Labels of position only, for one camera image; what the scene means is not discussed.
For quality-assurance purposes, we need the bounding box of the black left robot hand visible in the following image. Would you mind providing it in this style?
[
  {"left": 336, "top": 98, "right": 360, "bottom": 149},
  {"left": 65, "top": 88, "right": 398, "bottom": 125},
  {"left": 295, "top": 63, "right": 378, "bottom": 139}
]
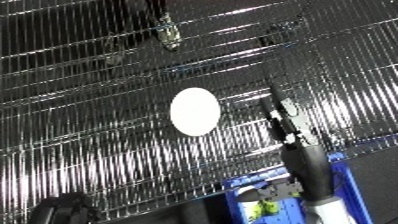
[{"left": 26, "top": 192, "right": 104, "bottom": 224}]

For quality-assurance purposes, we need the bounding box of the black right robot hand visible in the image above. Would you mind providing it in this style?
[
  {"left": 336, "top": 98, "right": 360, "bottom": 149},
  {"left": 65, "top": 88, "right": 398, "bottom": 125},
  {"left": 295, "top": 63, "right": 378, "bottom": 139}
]
[{"left": 254, "top": 84, "right": 336, "bottom": 203}]

